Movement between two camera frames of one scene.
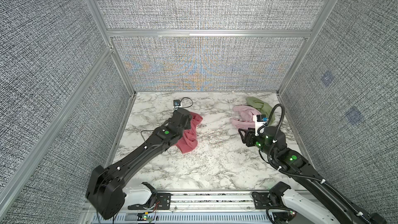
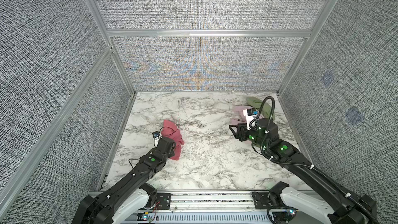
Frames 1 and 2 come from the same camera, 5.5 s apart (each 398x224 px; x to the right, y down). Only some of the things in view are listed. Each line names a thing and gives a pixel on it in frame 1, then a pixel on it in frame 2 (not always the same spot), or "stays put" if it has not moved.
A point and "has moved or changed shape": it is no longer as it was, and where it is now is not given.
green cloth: x=265 y=109 stays put
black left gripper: x=188 y=124 -> x=172 y=152
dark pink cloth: x=189 y=140 has moved or changed shape
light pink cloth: x=243 y=116 stays put
